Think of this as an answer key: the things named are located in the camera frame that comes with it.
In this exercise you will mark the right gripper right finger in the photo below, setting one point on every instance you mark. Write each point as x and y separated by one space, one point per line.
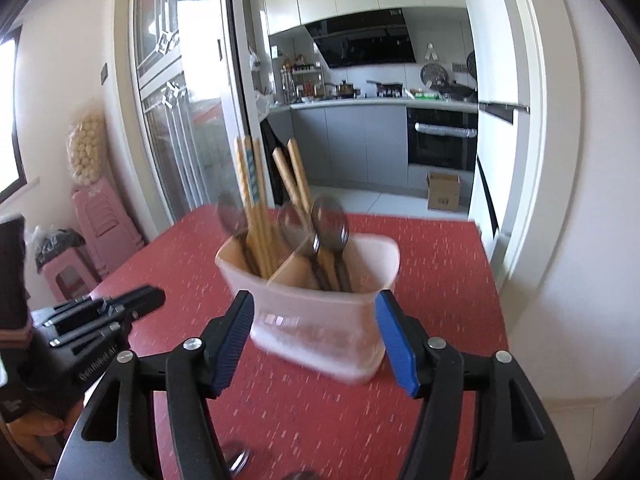
512 435

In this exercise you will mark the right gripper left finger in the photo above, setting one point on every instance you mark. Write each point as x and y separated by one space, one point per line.
117 436

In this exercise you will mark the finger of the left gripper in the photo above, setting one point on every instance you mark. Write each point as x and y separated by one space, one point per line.
74 313
126 308

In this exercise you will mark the plain bamboo chopstick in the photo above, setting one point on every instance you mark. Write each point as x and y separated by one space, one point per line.
324 257

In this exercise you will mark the blue patterned chopstick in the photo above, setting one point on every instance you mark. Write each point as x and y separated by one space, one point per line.
270 247

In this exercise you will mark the grey kitchen counter cabinets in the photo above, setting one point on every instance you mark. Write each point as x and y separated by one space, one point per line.
361 143

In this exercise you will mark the person left hand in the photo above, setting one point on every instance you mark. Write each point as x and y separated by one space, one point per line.
28 431

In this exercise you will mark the pink plastic stool stack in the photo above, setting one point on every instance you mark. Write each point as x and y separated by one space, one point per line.
110 235

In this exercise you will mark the yellow patterned chopstick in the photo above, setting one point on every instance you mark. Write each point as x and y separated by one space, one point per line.
255 238

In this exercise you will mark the dark translucent spoon left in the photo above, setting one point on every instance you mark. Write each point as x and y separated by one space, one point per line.
233 219

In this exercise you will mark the dark translucent spoon upper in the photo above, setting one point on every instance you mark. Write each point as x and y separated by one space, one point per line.
236 454

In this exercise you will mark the dark translucent spoon middle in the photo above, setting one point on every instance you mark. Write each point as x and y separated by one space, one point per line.
296 229

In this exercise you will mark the pink plastic utensil holder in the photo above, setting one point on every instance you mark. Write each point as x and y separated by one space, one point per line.
332 333

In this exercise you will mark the bag of white balls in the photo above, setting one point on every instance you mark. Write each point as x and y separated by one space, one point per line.
86 148

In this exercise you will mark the plain bamboo chopstick crossed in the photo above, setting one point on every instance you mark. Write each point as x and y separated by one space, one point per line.
289 181

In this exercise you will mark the glass sliding door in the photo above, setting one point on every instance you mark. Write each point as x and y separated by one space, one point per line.
191 68

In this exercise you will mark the cardboard box on floor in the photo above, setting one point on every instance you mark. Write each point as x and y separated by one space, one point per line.
443 191

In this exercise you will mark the black built-in oven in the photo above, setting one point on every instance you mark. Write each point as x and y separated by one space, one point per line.
445 139

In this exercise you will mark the black range hood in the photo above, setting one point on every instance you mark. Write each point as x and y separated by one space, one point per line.
366 38

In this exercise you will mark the standing fan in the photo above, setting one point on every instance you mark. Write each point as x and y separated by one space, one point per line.
433 75

